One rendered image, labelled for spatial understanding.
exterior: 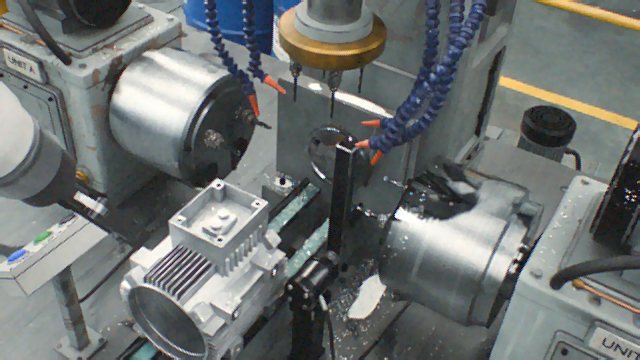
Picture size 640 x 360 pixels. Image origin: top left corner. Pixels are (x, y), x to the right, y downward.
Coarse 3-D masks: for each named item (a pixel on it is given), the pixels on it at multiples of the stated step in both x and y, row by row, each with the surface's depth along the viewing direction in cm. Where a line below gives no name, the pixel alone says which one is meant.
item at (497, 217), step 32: (448, 160) 118; (416, 192) 111; (448, 192) 110; (480, 192) 110; (512, 192) 111; (384, 224) 117; (416, 224) 109; (448, 224) 108; (480, 224) 106; (512, 224) 107; (384, 256) 113; (416, 256) 110; (448, 256) 107; (480, 256) 105; (512, 256) 105; (416, 288) 113; (448, 288) 108; (480, 288) 107; (512, 288) 111; (480, 320) 111
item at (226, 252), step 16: (208, 192) 110; (224, 192) 112; (240, 192) 110; (192, 208) 108; (208, 208) 111; (240, 208) 111; (256, 208) 108; (176, 224) 103; (192, 224) 108; (208, 224) 106; (224, 224) 107; (240, 224) 108; (256, 224) 108; (176, 240) 106; (192, 240) 103; (208, 240) 101; (224, 240) 102; (240, 240) 105; (256, 240) 109; (208, 256) 103; (224, 256) 102; (240, 256) 107; (224, 272) 104
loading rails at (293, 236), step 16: (304, 192) 145; (320, 192) 146; (288, 208) 141; (304, 208) 142; (352, 208) 142; (272, 224) 137; (288, 224) 138; (304, 224) 146; (352, 224) 139; (288, 240) 142; (304, 240) 144; (320, 240) 134; (352, 240) 145; (288, 256) 145; (304, 256) 131; (288, 272) 128; (352, 272) 142; (288, 304) 127; (256, 320) 118; (272, 320) 123; (288, 320) 130; (256, 336) 120; (272, 336) 126; (128, 352) 111; (144, 352) 113; (160, 352) 114; (256, 352) 123
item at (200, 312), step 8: (272, 232) 111; (264, 240) 111; (272, 240) 111; (280, 240) 112; (272, 248) 111; (136, 272) 103; (144, 272) 104; (128, 280) 104; (136, 280) 103; (200, 304) 99; (192, 312) 99; (200, 312) 99; (208, 312) 99; (200, 320) 99; (136, 328) 111; (144, 336) 111
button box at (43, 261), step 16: (64, 224) 112; (80, 224) 112; (48, 240) 108; (64, 240) 109; (80, 240) 111; (96, 240) 113; (32, 256) 105; (48, 256) 107; (64, 256) 109; (0, 272) 105; (16, 272) 103; (32, 272) 105; (48, 272) 107; (16, 288) 105; (32, 288) 105
